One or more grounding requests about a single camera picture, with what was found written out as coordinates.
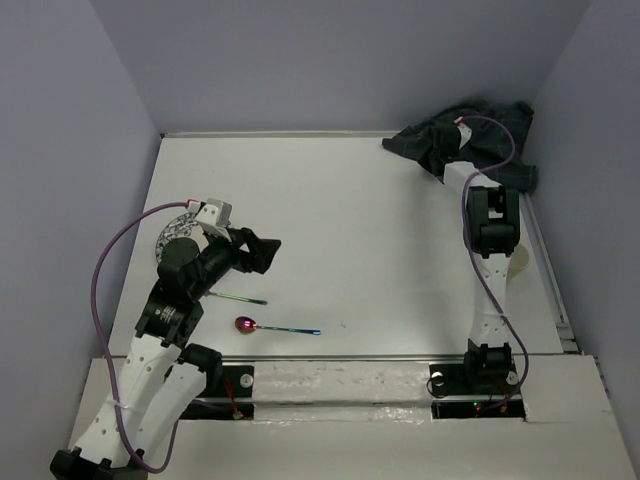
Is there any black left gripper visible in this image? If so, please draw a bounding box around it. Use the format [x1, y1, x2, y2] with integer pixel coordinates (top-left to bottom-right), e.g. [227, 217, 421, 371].
[190, 223, 281, 297]

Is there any dark grey checked cloth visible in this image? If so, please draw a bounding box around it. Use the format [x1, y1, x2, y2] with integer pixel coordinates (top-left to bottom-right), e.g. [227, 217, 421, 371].
[382, 98, 539, 194]

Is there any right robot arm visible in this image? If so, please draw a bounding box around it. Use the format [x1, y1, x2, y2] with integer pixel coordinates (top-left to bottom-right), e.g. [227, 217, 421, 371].
[427, 116, 521, 399]

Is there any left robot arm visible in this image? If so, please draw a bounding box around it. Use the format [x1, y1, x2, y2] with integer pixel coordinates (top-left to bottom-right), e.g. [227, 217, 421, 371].
[50, 228, 282, 479]

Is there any iridescent fork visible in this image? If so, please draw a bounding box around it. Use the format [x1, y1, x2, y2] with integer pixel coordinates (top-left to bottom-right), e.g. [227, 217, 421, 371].
[206, 292, 268, 306]

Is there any iridescent spoon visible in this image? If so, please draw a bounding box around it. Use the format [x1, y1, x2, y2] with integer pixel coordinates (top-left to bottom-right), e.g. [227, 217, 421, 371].
[234, 316, 322, 336]

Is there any blue floral white plate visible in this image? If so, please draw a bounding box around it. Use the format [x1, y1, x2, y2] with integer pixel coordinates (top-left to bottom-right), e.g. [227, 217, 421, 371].
[154, 213, 208, 263]

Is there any cream cup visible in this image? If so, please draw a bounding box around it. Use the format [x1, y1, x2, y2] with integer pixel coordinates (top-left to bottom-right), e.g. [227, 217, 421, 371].
[507, 244, 531, 281]

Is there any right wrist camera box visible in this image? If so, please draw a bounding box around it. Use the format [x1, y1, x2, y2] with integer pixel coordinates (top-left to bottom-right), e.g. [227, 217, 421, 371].
[454, 117, 473, 150]

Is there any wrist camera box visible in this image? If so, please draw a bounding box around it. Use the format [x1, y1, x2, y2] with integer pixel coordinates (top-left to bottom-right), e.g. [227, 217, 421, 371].
[186, 199, 232, 242]
[454, 117, 473, 150]

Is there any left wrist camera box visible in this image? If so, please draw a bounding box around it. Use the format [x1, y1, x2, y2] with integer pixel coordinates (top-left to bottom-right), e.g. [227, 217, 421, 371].
[186, 199, 232, 242]

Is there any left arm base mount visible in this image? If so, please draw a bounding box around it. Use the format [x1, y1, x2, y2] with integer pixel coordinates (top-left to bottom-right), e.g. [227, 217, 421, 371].
[180, 364, 255, 421]

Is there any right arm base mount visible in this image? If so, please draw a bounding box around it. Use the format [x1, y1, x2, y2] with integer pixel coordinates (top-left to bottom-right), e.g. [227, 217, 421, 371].
[426, 363, 526, 420]

